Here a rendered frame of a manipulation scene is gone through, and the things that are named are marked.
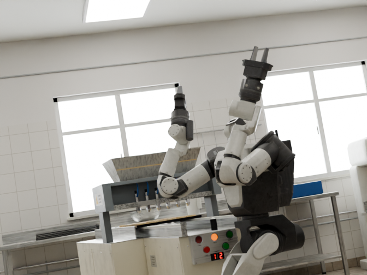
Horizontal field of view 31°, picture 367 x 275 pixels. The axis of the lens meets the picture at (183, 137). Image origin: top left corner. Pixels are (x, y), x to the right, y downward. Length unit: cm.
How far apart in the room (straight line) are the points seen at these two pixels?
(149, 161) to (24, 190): 333
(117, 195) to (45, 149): 330
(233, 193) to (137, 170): 118
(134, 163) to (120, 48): 361
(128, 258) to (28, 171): 344
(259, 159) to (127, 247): 144
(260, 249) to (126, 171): 133
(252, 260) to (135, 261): 118
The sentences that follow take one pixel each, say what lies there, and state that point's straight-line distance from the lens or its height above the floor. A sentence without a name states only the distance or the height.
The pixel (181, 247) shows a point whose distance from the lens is 321.
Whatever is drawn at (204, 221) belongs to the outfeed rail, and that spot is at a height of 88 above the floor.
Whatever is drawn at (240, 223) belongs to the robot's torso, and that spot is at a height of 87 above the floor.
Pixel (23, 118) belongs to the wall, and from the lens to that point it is 720.
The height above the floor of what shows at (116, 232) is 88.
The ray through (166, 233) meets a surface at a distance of 342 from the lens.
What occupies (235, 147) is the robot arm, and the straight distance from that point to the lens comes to 253.
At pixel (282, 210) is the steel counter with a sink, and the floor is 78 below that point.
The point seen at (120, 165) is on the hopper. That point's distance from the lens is 390.
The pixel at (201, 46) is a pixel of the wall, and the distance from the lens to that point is 756.
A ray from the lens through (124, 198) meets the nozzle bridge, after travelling 393.
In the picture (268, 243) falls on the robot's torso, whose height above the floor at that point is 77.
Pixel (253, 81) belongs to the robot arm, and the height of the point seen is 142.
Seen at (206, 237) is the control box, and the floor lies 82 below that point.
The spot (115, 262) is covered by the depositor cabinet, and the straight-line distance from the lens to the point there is 383.
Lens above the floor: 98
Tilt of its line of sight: 6 degrees up
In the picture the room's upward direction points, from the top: 9 degrees counter-clockwise
